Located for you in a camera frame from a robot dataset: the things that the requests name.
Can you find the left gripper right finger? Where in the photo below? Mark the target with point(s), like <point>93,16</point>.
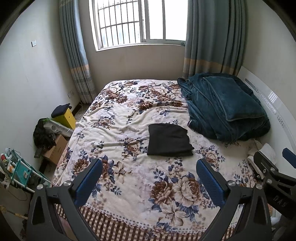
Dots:
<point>254,222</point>

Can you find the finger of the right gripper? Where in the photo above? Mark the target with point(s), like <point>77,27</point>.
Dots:
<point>289,156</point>
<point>270,171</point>

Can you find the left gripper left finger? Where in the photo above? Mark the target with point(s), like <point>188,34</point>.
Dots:
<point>43,220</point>

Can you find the black striped sweater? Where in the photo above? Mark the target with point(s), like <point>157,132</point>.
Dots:
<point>168,140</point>

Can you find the folded white clothes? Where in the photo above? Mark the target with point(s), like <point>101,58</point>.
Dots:
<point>266,150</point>

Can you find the white headboard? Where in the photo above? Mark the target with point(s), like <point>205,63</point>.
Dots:
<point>282,122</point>

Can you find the teal storage rack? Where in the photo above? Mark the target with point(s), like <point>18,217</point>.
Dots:
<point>19,173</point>

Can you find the cardboard box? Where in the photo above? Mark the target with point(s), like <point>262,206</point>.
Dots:
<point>54,154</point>

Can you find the teal plush blanket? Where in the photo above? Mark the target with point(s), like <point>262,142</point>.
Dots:
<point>222,107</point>

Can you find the floral bed blanket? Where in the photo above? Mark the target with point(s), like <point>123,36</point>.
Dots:
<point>142,197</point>

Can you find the white appliance on floor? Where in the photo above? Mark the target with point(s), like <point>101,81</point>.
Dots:
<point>57,128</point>

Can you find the yellow box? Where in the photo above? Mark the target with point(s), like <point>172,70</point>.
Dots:
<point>67,119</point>

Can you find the right grey curtain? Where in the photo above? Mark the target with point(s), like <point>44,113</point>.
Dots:
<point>215,40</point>

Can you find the grey curtain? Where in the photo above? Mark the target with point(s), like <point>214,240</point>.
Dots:
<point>215,40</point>
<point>75,51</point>

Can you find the left grey curtain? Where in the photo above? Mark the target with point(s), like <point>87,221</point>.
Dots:
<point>75,51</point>

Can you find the barred window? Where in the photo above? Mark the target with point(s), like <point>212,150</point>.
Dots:
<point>119,23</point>

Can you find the wall switch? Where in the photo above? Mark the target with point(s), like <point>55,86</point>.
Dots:
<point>34,43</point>

